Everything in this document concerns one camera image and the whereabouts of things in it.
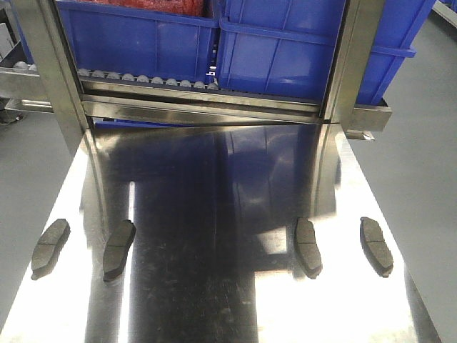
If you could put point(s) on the grey brake pad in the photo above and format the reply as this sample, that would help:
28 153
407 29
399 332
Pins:
375 247
47 249
117 249
306 248

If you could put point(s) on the stainless steel roller rack frame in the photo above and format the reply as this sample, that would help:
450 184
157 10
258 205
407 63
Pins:
76 100

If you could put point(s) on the blue plastic bin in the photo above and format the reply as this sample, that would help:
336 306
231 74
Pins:
139 41
285 48

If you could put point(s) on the right blue plastic bin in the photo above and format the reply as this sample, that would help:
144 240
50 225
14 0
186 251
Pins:
285 48

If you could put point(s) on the red material in bin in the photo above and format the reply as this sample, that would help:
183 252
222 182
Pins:
185 7

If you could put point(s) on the left blue plastic bin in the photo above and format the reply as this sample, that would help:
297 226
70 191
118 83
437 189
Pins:
139 41

